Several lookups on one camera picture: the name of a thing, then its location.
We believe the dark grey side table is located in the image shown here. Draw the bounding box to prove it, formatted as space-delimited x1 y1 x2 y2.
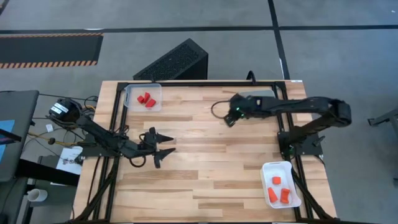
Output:
0 90 40 183

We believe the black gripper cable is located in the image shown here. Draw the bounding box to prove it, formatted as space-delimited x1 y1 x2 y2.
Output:
129 154 147 168
211 100 234 119

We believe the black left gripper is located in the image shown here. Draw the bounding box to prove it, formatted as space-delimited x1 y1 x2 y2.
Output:
138 126 177 169

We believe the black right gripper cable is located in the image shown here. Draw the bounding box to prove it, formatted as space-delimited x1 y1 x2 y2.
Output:
211 100 234 119

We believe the orange arch block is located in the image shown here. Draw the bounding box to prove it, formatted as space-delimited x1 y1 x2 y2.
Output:
279 188 291 205

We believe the white paper sheet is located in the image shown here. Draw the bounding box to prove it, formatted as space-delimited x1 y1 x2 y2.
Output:
55 146 84 175

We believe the yellow cable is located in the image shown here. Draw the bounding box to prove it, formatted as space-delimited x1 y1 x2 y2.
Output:
27 105 96 147

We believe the black perforated computer case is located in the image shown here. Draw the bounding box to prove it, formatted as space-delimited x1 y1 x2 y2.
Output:
132 37 209 81

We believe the orange rectangular block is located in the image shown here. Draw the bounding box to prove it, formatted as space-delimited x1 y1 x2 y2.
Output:
267 187 279 203

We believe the clear plastic bin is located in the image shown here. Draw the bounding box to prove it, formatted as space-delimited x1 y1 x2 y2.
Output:
124 83 163 113

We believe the black hazard-striped floor mat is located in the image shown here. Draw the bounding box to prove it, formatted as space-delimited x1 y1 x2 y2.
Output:
0 32 104 70

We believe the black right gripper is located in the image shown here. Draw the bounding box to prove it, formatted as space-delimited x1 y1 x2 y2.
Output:
224 93 265 128

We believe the black stand leg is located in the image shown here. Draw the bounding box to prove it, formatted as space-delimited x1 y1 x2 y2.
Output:
368 107 398 127

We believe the black table frame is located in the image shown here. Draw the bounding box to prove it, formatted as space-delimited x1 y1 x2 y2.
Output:
67 80 340 224

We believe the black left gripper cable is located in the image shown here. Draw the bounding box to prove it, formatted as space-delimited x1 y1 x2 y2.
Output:
129 154 147 168

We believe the white cup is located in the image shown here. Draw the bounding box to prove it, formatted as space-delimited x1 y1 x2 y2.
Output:
27 188 49 202

